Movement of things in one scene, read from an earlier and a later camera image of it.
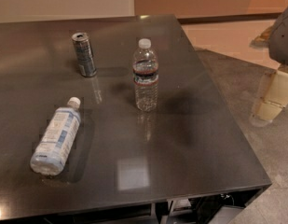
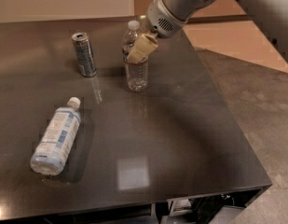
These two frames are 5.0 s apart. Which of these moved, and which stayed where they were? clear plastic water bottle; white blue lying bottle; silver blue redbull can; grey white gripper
Moved: grey white gripper; clear plastic water bottle
Stayed: white blue lying bottle; silver blue redbull can
